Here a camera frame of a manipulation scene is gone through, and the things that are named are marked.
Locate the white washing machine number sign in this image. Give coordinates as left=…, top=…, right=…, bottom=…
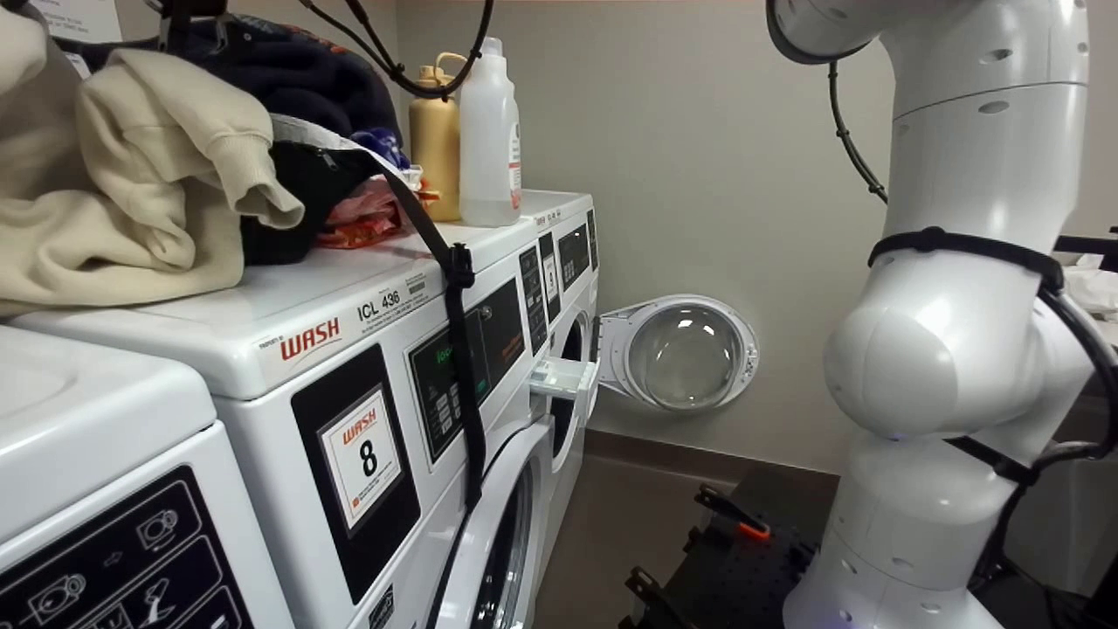
left=7, top=217, right=560, bottom=629

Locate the white washing machine pictogram panel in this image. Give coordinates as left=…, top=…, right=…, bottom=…
left=0, top=325, right=296, bottom=629

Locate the white washing machine open door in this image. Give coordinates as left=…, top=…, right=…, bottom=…
left=517, top=189, right=761, bottom=573

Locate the washing machine round door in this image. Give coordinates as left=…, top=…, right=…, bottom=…
left=431, top=416, right=556, bottom=629

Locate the white paper notice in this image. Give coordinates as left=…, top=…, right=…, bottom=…
left=33, top=0, right=124, bottom=45

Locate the dark navy garment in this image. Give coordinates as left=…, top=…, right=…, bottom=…
left=54, top=12, right=404, bottom=145

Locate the cream hooded sweatshirt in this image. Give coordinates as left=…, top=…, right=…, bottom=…
left=0, top=7, right=307, bottom=317

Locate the blue cloth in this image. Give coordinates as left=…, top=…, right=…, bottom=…
left=351, top=128, right=411, bottom=170

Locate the pink red cloth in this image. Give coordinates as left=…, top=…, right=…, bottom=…
left=314, top=177, right=440, bottom=251

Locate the gold detergent bottle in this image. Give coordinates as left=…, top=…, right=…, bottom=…
left=408, top=52, right=468, bottom=223

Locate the translucent white plastic bottle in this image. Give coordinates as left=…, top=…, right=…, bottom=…
left=458, top=37, right=523, bottom=228

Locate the open white detergent drawer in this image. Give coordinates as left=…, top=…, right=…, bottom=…
left=529, top=356, right=600, bottom=403

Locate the open round glass door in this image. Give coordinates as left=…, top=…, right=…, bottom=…
left=598, top=294, right=761, bottom=414

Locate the heap of white cloth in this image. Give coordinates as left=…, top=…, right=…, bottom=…
left=1059, top=252, right=1118, bottom=321

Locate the black bag with strap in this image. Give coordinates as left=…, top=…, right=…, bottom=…
left=239, top=114, right=490, bottom=511

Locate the black clamp orange handle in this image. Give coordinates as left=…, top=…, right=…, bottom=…
left=693, top=484, right=773, bottom=544

